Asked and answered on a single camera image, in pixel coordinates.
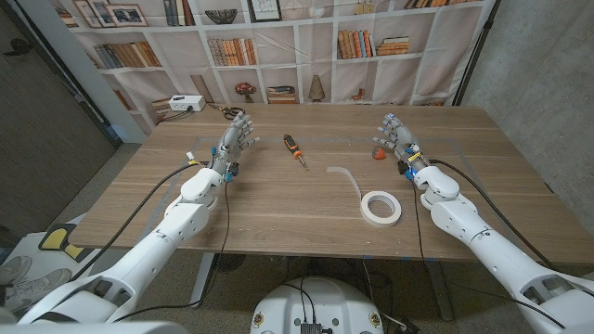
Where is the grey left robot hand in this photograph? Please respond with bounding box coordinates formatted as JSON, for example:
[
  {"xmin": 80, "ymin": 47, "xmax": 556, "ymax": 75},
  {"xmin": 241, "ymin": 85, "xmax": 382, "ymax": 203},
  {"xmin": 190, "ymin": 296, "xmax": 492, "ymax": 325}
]
[{"xmin": 209, "ymin": 112, "xmax": 261, "ymax": 175}]

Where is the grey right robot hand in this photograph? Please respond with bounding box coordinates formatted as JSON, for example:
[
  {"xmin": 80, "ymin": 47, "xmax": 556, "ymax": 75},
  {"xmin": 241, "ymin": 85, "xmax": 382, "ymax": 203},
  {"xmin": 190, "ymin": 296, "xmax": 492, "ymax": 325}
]
[{"xmin": 372, "ymin": 112, "xmax": 431, "ymax": 173}]

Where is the orange black screwdriver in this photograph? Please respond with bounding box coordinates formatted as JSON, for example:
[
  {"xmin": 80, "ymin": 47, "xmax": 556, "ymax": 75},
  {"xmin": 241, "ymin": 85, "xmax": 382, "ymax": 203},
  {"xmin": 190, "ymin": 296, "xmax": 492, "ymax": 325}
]
[{"xmin": 283, "ymin": 134, "xmax": 309, "ymax": 171}]

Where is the white masking tape roll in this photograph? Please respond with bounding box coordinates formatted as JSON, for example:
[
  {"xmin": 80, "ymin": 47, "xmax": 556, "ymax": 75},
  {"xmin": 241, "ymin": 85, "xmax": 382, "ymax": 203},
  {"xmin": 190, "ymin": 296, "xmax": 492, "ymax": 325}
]
[{"xmin": 326, "ymin": 166, "xmax": 403, "ymax": 228}]

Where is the white power strip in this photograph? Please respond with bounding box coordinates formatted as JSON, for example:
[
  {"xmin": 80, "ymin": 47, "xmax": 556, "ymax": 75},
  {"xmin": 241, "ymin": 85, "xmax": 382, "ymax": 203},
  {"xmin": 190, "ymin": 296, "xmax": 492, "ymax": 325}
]
[{"xmin": 168, "ymin": 95, "xmax": 207, "ymax": 113}]

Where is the black round table foot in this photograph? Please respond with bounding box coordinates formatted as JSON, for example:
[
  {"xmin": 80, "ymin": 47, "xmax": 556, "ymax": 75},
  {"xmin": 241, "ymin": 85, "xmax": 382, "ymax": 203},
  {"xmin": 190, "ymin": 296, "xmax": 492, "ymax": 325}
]
[{"xmin": 213, "ymin": 253, "xmax": 247, "ymax": 274}]

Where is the black backdrop stand pole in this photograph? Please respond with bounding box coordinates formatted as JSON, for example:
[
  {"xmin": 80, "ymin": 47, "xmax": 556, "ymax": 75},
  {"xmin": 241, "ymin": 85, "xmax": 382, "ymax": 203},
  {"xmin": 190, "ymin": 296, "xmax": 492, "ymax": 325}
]
[{"xmin": 452, "ymin": 0, "xmax": 502, "ymax": 107}]

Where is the printed bookshelf backdrop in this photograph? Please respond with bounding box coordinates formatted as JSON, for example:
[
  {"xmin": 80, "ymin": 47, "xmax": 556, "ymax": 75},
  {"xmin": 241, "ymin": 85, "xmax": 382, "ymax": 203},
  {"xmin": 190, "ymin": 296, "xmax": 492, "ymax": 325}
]
[{"xmin": 48, "ymin": 0, "xmax": 497, "ymax": 135}]

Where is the white table leg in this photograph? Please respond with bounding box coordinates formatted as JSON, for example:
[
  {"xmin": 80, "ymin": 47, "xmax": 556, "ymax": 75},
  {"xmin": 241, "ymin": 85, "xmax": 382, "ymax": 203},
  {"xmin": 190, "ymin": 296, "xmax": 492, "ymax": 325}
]
[{"xmin": 189, "ymin": 252, "xmax": 217, "ymax": 310}]

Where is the grey table leg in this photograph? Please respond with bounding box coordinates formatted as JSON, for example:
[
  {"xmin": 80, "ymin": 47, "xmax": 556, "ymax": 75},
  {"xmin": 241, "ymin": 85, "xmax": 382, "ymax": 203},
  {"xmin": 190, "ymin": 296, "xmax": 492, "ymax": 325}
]
[{"xmin": 424, "ymin": 259, "xmax": 455, "ymax": 322}]

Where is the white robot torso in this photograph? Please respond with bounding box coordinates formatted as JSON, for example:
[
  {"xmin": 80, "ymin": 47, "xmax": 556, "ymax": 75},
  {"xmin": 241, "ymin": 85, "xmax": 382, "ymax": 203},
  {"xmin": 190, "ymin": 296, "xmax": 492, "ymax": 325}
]
[{"xmin": 250, "ymin": 276, "xmax": 385, "ymax": 334}]

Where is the yellow black plastic piece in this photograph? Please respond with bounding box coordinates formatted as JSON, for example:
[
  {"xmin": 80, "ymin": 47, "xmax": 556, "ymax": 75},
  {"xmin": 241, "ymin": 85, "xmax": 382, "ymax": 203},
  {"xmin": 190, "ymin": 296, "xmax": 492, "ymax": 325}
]
[{"xmin": 38, "ymin": 223, "xmax": 97, "ymax": 263}]

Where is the grey sneaker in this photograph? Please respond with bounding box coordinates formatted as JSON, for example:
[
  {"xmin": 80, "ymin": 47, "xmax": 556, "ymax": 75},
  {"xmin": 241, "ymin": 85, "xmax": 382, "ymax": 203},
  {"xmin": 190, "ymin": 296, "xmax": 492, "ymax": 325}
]
[
  {"xmin": 2, "ymin": 267, "xmax": 73, "ymax": 313},
  {"xmin": 0, "ymin": 254, "xmax": 32, "ymax": 287}
]

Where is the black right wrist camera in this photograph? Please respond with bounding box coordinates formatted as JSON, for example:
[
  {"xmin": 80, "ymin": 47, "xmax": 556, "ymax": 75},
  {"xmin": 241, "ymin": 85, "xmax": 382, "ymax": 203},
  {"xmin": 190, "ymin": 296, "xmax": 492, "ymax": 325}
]
[{"xmin": 396, "ymin": 160, "xmax": 415, "ymax": 181}]

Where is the black cable bundle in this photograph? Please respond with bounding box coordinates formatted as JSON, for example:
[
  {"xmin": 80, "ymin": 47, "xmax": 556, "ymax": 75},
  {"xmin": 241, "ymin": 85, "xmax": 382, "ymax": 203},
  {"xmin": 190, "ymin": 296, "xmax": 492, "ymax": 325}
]
[{"xmin": 217, "ymin": 105, "xmax": 246, "ymax": 121}]

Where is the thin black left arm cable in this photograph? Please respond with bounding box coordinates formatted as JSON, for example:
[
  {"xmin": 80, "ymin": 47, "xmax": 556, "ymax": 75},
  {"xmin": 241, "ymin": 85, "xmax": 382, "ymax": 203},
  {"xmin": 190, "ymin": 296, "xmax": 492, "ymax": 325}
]
[{"xmin": 112, "ymin": 179, "xmax": 232, "ymax": 323}]

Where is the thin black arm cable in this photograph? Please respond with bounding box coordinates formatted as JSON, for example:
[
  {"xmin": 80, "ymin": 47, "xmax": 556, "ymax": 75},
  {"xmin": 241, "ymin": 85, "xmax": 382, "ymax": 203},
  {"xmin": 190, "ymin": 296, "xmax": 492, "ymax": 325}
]
[
  {"xmin": 112, "ymin": 179, "xmax": 232, "ymax": 323},
  {"xmin": 410, "ymin": 178, "xmax": 567, "ymax": 329}
]

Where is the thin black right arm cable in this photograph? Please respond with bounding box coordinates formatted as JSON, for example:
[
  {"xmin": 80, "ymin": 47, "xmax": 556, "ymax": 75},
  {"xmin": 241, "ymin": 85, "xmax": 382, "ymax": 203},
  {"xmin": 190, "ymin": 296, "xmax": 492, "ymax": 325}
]
[{"xmin": 410, "ymin": 178, "xmax": 567, "ymax": 329}]

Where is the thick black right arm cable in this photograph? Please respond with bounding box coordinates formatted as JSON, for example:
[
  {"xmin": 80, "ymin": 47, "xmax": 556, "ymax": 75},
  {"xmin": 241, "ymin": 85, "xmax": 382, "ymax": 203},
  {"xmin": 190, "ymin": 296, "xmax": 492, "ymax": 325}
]
[{"xmin": 427, "ymin": 159, "xmax": 558, "ymax": 271}]

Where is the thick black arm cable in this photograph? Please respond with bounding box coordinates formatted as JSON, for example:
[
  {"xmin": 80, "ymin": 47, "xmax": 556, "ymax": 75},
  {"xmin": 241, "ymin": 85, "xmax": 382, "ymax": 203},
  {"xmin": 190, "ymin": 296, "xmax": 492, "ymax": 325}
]
[
  {"xmin": 427, "ymin": 159, "xmax": 558, "ymax": 271},
  {"xmin": 69, "ymin": 161, "xmax": 211, "ymax": 282}
]

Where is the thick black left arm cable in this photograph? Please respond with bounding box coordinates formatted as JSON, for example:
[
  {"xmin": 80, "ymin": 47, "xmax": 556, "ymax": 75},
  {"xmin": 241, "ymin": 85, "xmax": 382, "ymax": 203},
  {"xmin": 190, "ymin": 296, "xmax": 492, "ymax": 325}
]
[{"xmin": 69, "ymin": 161, "xmax": 211, "ymax": 282}]

